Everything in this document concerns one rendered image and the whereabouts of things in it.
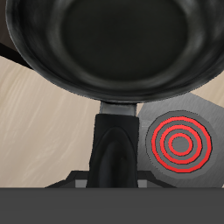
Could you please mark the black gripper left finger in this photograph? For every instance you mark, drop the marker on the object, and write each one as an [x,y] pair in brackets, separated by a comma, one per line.
[76,179]

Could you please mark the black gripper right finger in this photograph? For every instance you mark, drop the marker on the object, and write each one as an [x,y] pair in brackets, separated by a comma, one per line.
[148,180]

